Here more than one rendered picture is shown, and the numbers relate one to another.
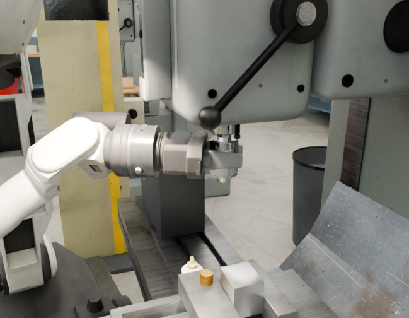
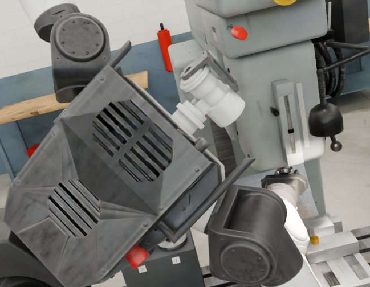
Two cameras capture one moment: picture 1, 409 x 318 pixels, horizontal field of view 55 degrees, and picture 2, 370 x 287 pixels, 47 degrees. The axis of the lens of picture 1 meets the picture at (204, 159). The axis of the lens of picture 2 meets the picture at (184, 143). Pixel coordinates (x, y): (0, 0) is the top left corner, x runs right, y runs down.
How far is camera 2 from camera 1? 1.22 m
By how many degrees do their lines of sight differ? 65
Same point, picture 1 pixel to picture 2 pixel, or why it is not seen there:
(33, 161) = (302, 237)
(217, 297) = (329, 238)
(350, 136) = (222, 152)
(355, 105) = (219, 134)
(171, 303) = (318, 266)
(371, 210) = (255, 179)
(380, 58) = not seen: hidden behind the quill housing
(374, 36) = not seen: hidden behind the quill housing
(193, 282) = (316, 247)
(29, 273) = not seen: outside the picture
